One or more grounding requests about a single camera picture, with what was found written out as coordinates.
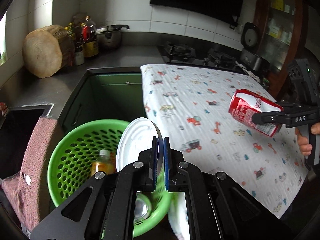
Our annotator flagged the yellow-cap drink bottle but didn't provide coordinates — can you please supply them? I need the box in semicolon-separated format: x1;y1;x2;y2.
91;150;116;176

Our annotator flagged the steel kitchen sink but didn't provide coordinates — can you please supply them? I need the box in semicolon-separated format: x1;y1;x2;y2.
0;103;54;179

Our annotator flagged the person's right hand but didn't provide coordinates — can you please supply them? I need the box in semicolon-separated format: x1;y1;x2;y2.
295;122;320;156

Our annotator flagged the red Coca-Cola can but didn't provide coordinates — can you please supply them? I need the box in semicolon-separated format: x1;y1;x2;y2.
228;89;284;137

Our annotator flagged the yellow-cap oil bottle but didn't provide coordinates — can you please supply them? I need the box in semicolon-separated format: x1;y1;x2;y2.
65;22;76;40

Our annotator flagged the blue silver drink can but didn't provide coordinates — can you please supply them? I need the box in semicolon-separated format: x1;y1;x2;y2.
135;192;152;222

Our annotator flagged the black gas stove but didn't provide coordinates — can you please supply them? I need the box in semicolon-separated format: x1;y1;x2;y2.
157;42;246;74

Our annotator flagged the white patterned table cloth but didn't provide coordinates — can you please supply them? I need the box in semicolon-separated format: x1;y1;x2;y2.
139;63;309;240

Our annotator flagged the white plastic cup lid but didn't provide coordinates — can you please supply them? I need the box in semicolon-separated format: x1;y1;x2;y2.
116;118;164;172

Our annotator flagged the round wooden chopping block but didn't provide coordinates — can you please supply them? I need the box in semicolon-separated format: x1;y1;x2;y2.
22;25;75;78

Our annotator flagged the small white-label condiment jar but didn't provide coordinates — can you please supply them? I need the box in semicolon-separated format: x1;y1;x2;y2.
74;46;84;66

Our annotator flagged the steel pressure cooker pot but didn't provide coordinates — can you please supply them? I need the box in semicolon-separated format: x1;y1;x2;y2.
95;24;130;48

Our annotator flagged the pink towel on sink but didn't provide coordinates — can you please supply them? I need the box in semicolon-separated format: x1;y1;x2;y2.
2;117;64;231

